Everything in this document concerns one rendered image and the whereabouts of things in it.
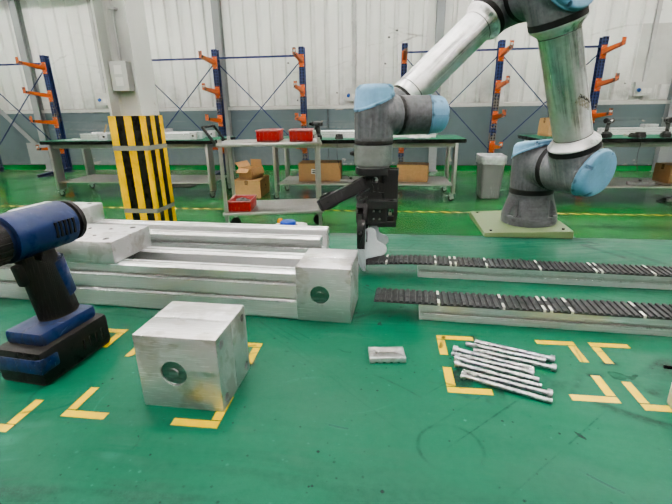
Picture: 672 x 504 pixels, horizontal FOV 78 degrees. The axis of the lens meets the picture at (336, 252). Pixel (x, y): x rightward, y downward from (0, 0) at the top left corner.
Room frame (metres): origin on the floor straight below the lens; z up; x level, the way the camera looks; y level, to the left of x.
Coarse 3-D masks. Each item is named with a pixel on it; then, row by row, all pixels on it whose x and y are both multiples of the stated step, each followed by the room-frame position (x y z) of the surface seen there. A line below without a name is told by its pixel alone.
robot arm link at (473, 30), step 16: (480, 0) 1.06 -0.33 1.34; (496, 0) 1.05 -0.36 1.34; (464, 16) 1.07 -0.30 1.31; (480, 16) 1.05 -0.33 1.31; (496, 16) 1.04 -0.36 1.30; (448, 32) 1.05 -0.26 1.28; (464, 32) 1.03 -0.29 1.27; (480, 32) 1.04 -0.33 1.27; (496, 32) 1.06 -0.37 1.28; (432, 48) 1.04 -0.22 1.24; (448, 48) 1.02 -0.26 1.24; (464, 48) 1.02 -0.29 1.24; (416, 64) 1.02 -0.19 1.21; (432, 64) 1.00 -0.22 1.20; (448, 64) 1.01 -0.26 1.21; (400, 80) 1.01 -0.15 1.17; (416, 80) 0.99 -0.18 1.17; (432, 80) 1.00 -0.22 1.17
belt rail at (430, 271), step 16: (432, 272) 0.80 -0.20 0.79; (448, 272) 0.80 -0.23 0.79; (464, 272) 0.80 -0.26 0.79; (480, 272) 0.79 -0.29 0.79; (496, 272) 0.78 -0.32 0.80; (512, 272) 0.77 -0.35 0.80; (528, 272) 0.77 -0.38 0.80; (544, 272) 0.76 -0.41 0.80; (560, 272) 0.76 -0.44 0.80; (656, 288) 0.73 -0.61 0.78
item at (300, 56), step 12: (300, 48) 8.07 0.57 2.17; (156, 60) 8.46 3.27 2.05; (168, 60) 8.43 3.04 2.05; (216, 60) 8.26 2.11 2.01; (300, 60) 7.89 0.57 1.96; (216, 72) 8.27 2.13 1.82; (300, 72) 8.07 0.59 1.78; (204, 84) 7.67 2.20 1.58; (216, 84) 8.27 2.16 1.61; (300, 84) 8.07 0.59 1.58; (216, 96) 8.26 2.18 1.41; (300, 96) 8.07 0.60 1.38; (180, 108) 8.40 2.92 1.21; (300, 108) 8.07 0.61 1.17; (216, 120) 8.02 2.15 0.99; (300, 120) 7.74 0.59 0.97
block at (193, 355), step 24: (168, 312) 0.47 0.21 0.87; (192, 312) 0.47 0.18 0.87; (216, 312) 0.47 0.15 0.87; (240, 312) 0.47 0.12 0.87; (144, 336) 0.41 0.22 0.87; (168, 336) 0.41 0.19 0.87; (192, 336) 0.41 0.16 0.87; (216, 336) 0.41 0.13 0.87; (240, 336) 0.47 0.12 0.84; (144, 360) 0.41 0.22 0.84; (168, 360) 0.41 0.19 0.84; (192, 360) 0.41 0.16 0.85; (216, 360) 0.40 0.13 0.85; (240, 360) 0.46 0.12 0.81; (144, 384) 0.42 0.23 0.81; (168, 384) 0.41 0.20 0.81; (192, 384) 0.41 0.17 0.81; (216, 384) 0.40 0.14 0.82; (192, 408) 0.41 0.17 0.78; (216, 408) 0.40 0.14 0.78
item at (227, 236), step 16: (128, 224) 0.97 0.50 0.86; (144, 224) 0.96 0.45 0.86; (160, 224) 0.96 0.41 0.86; (176, 224) 0.95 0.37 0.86; (192, 224) 0.94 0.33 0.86; (208, 224) 0.94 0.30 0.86; (224, 224) 0.94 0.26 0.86; (240, 224) 0.94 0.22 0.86; (256, 224) 0.93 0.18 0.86; (160, 240) 0.89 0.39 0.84; (176, 240) 0.88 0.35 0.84; (192, 240) 0.86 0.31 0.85; (208, 240) 0.86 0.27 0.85; (224, 240) 0.85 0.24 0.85; (240, 240) 0.84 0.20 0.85; (256, 240) 0.84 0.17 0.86; (272, 240) 0.83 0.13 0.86; (288, 240) 0.82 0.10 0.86; (304, 240) 0.82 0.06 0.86; (320, 240) 0.82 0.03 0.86
